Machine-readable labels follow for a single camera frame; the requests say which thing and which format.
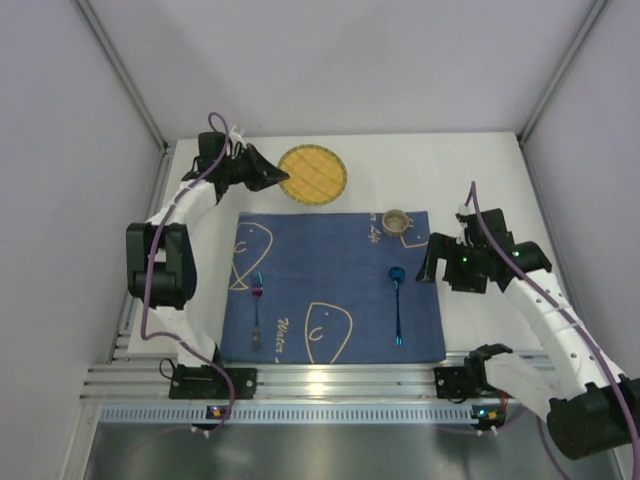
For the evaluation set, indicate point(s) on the aluminium corner post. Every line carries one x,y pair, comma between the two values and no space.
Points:
561,70
91,19

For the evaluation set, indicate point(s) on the blue cloth placemat with fish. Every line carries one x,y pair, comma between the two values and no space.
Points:
328,298

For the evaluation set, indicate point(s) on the right aluminium corner post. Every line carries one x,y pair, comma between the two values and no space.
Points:
561,70

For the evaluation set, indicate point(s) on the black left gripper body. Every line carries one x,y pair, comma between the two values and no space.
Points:
248,166

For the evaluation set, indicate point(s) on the aluminium front rail frame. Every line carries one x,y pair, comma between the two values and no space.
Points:
136,378

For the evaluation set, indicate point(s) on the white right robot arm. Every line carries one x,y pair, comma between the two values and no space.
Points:
591,405

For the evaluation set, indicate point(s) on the purple fork with patterned handle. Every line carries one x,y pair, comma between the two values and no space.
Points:
257,289

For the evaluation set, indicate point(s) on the blue metallic spoon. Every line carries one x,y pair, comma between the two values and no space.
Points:
397,276

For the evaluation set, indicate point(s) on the perforated grey cable duct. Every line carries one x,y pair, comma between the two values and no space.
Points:
305,414

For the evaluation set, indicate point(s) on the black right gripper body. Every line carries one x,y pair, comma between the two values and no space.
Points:
445,261

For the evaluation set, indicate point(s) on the left aluminium corner post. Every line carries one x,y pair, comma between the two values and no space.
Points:
91,19

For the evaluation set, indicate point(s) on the speckled ceramic cup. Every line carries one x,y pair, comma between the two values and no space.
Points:
396,222

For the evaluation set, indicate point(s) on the round yellow woven coaster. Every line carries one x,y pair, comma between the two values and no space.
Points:
317,175

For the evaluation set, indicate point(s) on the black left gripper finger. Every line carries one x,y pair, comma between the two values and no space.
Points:
260,184
262,171

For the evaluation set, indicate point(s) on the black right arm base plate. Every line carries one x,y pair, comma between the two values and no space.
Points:
458,384

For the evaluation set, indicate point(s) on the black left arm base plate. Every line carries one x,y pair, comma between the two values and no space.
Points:
206,383

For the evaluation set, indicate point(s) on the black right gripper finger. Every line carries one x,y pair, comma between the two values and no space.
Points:
437,249
473,285

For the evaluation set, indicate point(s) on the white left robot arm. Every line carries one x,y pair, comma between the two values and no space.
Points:
160,262

